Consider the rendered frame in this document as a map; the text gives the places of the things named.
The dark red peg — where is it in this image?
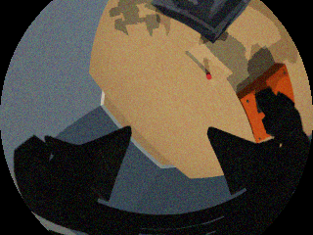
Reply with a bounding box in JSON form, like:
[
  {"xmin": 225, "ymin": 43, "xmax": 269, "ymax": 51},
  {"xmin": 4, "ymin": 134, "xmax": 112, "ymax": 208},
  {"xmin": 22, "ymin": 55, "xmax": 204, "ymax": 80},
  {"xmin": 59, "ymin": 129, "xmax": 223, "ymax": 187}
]
[{"xmin": 206, "ymin": 72, "xmax": 212, "ymax": 79}]

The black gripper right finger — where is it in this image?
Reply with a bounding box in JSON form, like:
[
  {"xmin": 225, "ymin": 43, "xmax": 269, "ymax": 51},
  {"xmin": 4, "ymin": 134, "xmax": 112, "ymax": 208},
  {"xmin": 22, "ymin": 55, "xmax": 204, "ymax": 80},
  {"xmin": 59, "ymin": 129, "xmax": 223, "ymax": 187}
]
[{"xmin": 207, "ymin": 126, "xmax": 285, "ymax": 196}]

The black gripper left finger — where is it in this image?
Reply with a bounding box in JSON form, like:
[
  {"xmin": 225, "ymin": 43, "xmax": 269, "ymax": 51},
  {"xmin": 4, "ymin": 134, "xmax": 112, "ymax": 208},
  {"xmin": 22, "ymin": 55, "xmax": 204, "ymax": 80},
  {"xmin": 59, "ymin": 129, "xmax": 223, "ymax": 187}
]
[{"xmin": 44, "ymin": 126, "xmax": 132, "ymax": 203}]

